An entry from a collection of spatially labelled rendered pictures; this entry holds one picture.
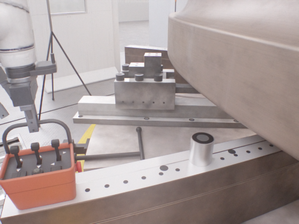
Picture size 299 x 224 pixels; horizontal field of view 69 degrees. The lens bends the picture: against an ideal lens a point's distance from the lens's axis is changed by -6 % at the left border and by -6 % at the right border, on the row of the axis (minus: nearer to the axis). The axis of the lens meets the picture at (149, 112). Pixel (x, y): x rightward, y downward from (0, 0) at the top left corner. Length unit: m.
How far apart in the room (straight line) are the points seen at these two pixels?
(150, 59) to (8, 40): 1.25
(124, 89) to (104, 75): 2.30
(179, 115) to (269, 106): 1.23
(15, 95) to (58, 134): 1.86
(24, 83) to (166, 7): 5.16
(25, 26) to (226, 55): 0.58
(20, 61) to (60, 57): 3.13
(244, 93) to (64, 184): 0.58
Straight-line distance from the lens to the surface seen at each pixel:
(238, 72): 0.75
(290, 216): 1.32
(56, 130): 2.56
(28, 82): 0.64
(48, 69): 0.63
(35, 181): 0.67
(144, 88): 1.67
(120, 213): 0.79
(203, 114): 1.86
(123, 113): 1.86
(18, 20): 0.61
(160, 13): 5.80
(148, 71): 1.75
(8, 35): 0.61
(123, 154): 1.46
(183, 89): 1.81
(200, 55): 0.95
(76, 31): 3.78
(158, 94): 1.68
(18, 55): 0.62
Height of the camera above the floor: 1.20
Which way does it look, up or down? 26 degrees down
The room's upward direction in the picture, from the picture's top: straight up
